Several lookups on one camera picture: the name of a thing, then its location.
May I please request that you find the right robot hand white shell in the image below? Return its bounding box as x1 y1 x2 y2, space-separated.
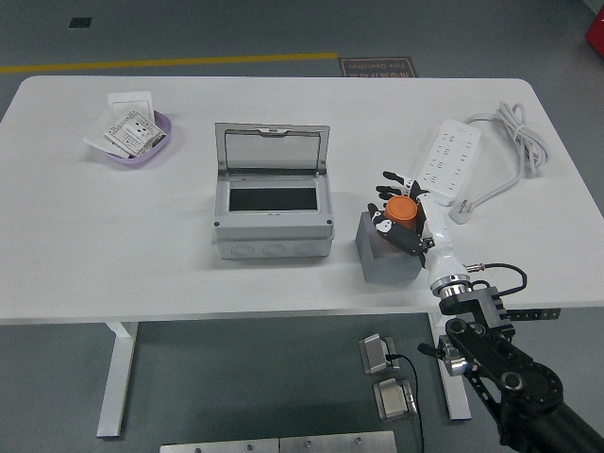
366 170 471 287

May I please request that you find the orange cylinder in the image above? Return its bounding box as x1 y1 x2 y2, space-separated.
381 195 421 233

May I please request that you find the grey electrical box hinged lid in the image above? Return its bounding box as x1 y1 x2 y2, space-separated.
210 122 335 260

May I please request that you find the grey cube with round hole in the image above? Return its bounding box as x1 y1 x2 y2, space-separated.
354 210 424 285

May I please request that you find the white power strip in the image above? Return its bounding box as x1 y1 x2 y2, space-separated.
413 118 482 208

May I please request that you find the black table control panel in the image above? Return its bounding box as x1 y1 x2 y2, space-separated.
507 309 562 323

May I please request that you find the silver foot pedal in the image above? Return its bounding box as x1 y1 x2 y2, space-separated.
358 333 402 376
373 377 419 422

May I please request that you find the dark floor sign orange text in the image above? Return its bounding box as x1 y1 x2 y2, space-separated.
338 57 417 79

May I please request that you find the red object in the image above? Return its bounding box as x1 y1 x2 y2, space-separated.
584 9 604 56

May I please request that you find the purple plastic tray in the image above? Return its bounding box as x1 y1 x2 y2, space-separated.
92 110 174 167

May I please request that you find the printed white socket panel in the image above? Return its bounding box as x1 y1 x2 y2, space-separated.
103 109 164 158

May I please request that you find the plain white cover plate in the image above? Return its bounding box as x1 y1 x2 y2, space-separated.
83 110 129 159

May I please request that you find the white power cord with plug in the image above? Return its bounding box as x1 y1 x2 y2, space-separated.
447 101 551 225

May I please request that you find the black pedal cable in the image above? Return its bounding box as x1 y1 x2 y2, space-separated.
384 353 426 453

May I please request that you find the grey metal base plate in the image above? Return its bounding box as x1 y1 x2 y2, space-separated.
159 438 280 453
278 429 397 453

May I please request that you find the blank white switch plate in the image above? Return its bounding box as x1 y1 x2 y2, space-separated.
107 92 155 124

